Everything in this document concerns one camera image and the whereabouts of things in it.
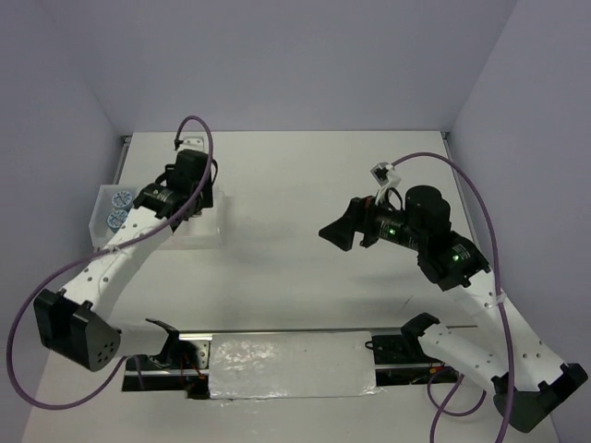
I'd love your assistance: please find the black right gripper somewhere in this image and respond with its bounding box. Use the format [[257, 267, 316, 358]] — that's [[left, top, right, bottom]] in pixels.
[[318, 188, 425, 250]]

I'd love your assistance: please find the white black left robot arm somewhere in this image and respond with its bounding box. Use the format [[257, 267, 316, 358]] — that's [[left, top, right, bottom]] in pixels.
[[33, 150, 213, 372]]

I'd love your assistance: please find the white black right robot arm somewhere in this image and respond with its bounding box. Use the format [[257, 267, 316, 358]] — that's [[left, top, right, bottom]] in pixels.
[[319, 186, 588, 433]]

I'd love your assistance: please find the clear plastic compartment tray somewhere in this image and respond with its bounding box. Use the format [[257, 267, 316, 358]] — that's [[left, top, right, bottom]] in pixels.
[[89, 185, 230, 250]]

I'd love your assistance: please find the silver tape sheet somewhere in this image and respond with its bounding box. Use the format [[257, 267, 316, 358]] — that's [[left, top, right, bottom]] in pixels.
[[209, 331, 378, 400]]

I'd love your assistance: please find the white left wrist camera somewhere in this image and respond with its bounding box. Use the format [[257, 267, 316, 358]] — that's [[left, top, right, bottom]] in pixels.
[[175, 136, 207, 152]]

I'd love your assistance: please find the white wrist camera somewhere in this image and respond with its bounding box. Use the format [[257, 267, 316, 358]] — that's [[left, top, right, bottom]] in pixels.
[[370, 162, 402, 205], [175, 136, 207, 152]]

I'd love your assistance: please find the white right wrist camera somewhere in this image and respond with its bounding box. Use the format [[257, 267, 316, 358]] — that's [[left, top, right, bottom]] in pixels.
[[370, 162, 402, 205]]

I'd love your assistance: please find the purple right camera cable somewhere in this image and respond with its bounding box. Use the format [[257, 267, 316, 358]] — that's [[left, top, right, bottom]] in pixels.
[[390, 152, 516, 443]]

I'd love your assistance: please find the purple camera cable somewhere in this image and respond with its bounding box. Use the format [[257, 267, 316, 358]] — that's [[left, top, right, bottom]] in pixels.
[[390, 152, 516, 443], [6, 116, 216, 411]]

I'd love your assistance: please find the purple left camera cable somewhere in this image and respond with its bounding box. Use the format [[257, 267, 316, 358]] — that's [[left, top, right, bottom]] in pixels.
[[6, 116, 216, 411]]

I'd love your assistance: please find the black metal base rail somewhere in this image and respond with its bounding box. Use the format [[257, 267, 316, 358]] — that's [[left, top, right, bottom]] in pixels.
[[121, 329, 445, 401]]

